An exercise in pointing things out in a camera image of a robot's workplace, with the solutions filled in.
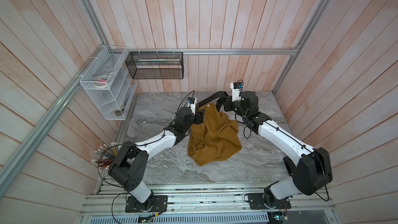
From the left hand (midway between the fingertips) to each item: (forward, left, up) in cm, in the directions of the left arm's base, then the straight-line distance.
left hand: (199, 110), depth 87 cm
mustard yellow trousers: (-11, -11, -13) cm, 20 cm away
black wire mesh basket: (+22, +26, +16) cm, 37 cm away
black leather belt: (+1, -8, +11) cm, 14 cm away
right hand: (+3, -12, +10) cm, 15 cm away
